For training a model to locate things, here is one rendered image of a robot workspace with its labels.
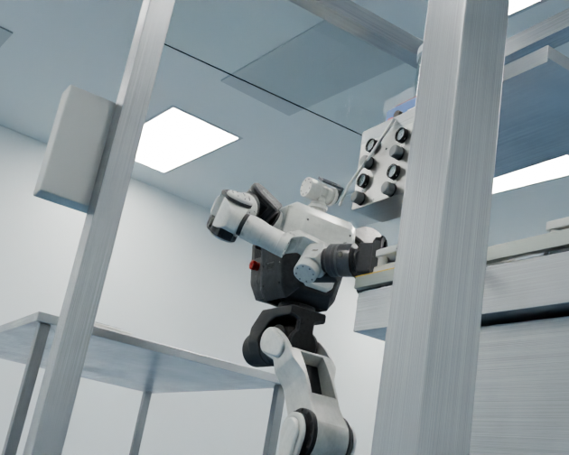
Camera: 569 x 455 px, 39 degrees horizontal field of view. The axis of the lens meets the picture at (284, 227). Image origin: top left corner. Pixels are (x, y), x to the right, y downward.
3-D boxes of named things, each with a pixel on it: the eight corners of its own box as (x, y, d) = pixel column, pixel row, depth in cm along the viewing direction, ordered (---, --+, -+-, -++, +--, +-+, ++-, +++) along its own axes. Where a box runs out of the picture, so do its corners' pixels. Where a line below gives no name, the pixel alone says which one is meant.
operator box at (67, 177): (32, 196, 175) (61, 92, 183) (104, 219, 183) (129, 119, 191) (40, 190, 170) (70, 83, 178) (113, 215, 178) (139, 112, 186)
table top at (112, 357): (-46, 348, 403) (-44, 340, 404) (151, 394, 454) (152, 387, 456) (36, 320, 280) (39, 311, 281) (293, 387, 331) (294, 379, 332)
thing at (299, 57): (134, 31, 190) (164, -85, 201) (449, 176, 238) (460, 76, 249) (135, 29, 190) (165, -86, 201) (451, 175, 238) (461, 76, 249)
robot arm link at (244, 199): (212, 183, 216) (238, 181, 237) (192, 225, 218) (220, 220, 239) (248, 202, 213) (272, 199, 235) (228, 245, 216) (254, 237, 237)
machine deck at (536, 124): (360, 144, 213) (362, 132, 214) (462, 191, 231) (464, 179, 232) (546, 61, 162) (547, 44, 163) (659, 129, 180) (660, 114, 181)
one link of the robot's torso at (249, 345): (236, 363, 256) (246, 310, 262) (269, 372, 262) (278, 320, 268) (282, 359, 233) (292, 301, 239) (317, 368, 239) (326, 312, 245)
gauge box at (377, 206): (350, 210, 207) (360, 142, 213) (382, 223, 212) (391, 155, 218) (405, 190, 189) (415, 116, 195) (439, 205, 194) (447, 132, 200)
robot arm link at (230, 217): (284, 229, 210) (219, 196, 212) (267, 263, 212) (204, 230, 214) (290, 224, 220) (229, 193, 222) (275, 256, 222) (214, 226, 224)
